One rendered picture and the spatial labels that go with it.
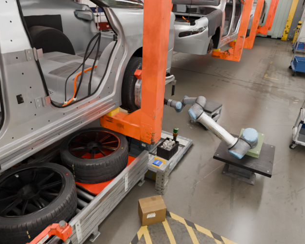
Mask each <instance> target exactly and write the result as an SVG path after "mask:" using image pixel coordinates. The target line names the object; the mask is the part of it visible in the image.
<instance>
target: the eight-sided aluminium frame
mask: <svg viewBox="0 0 305 244"><path fill-rule="evenodd" d="M141 84H142V79H138V80H137V82H136V84H135V104H136V106H137V107H138V108H139V109H140V108H141Z"/></svg>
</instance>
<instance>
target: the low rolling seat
mask: <svg viewBox="0 0 305 244"><path fill-rule="evenodd" d="M206 100H207V105H206V107H205V108H204V110H203V111H204V112H205V113H206V114H207V115H208V116H209V117H211V118H212V119H213V120H214V121H215V122H216V121H217V119H219V118H220V116H221V111H222V107H223V106H222V104H221V103H217V102H214V101H211V100H208V99H206ZM218 110H219V113H217V111H218ZM195 121H198V120H196V119H195ZM189 122H190V123H194V119H193V118H192V117H191V116H190V121H189ZM198 122H199V121H198Z"/></svg>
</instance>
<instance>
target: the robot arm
mask: <svg viewBox="0 0 305 244"><path fill-rule="evenodd" d="M187 104H188V105H193V106H192V107H191V108H190V109H189V111H188V113H189V115H190V116H191V117H192V118H193V119H194V120H195V119H196V120H198V121H199V122H200V123H202V124H203V125H204V126H205V127H206V128H207V129H209V130H210V131H211V132H212V133H213V134H214V135H216V136H217V137H218V138H219V139H220V140H221V141H222V142H224V143H225V144H226V145H227V148H228V149H229V150H228V152H229V153H230V154H231V155H233V156H234V157H236V158H238V159H241V158H242V157H243V156H244V155H245V154H246V153H247V151H248V150H249V149H253V148H255V147H256V146H257V144H258V133H257V131H256V130H255V129H253V128H247V129H245V130H244V131H243V134H242V135H241V136H240V137H239V138H234V137H233V136H232V135H231V134H229V133H228V132H227V131H226V130H225V129H224V128H222V127H221V126H220V125H219V124H218V123H216V122H215V121H214V120H213V119H212V118H211V117H209V116H208V115H207V114H206V113H205V112H204V111H203V110H204V108H205V107H206V105H207V100H206V98H205V97H203V96H199V97H197V98H189V97H188V96H185V97H183V99H182V100H181V101H180V102H178V101H174V100H170V99H169V100H167V99H165V98H164V104H163V105H167V106H168V107H173V108H174V109H175V111H176V112H178V113H180V112H182V110H183V108H184V107H185V106H186V105H187Z"/></svg>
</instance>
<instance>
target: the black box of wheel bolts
mask: <svg viewBox="0 0 305 244"><path fill-rule="evenodd" d="M178 146H179V141H176V140H174V139H171V138H168V137H167V138H165V139H164V140H163V141H162V142H161V143H160V144H159V145H157V154H156V156H159V157H161V158H164V159H166V160H168V161H169V160H170V158H171V157H172V156H173V155H174V154H175V153H176V152H177V151H178Z"/></svg>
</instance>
